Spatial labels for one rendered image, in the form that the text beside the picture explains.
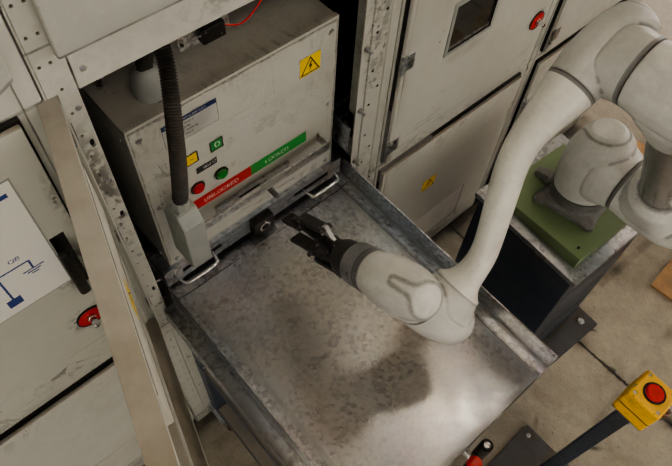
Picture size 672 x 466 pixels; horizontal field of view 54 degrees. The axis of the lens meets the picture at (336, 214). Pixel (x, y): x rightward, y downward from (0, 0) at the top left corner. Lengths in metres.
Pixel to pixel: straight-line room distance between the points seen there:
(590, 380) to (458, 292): 1.39
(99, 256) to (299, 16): 0.72
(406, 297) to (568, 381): 1.50
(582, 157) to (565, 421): 1.09
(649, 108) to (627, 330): 1.65
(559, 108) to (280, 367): 0.81
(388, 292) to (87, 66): 0.61
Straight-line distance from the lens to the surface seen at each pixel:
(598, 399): 2.59
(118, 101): 1.23
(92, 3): 0.92
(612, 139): 1.75
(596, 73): 1.22
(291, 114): 1.45
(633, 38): 1.22
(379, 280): 1.17
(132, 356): 0.76
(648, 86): 1.19
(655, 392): 1.62
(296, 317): 1.55
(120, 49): 1.01
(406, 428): 1.48
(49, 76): 0.98
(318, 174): 1.68
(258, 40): 1.31
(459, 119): 2.02
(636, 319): 2.79
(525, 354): 1.60
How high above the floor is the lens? 2.26
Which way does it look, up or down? 57 degrees down
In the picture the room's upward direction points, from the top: 5 degrees clockwise
